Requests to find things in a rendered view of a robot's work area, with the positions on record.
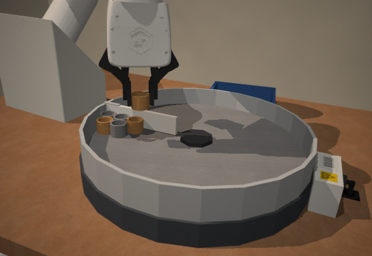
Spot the grey metal bushing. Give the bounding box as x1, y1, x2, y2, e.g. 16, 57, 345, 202
110, 119, 127, 138
113, 113, 130, 121
100, 111, 116, 118

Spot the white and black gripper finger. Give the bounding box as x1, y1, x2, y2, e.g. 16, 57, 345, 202
149, 51, 179, 106
99, 48, 131, 106

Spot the bronze bushing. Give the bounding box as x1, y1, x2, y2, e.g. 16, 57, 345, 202
96, 116, 113, 135
131, 91, 150, 111
127, 116, 144, 134

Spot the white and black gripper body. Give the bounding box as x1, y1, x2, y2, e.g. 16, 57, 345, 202
107, 0, 171, 67

